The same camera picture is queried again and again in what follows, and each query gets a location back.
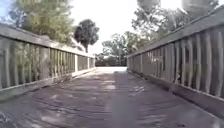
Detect tall trees behind railing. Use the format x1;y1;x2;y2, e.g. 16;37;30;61
131;0;221;51

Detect large leafy tree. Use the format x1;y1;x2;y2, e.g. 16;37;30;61
6;0;78;48

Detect wooden bridge railing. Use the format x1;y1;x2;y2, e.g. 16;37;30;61
0;23;97;102
126;5;224;120

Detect dark round tree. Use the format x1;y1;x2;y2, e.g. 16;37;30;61
73;18;100;54

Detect distant trees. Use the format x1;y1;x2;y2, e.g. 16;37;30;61
95;31;141;67

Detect pale concrete path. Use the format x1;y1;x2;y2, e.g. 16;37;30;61
94;65;128;73

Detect wooden plank bridge deck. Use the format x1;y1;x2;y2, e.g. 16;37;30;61
0;68;224;128

